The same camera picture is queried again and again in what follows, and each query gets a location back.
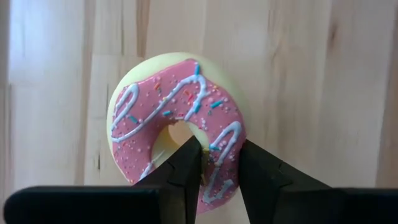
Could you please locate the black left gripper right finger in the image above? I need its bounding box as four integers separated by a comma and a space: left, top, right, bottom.
238, 139, 333, 224

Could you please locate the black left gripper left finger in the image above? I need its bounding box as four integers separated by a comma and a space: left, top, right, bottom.
134, 135, 203, 224

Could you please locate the pink frosted toy donut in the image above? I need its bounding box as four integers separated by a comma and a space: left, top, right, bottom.
106, 52, 248, 215

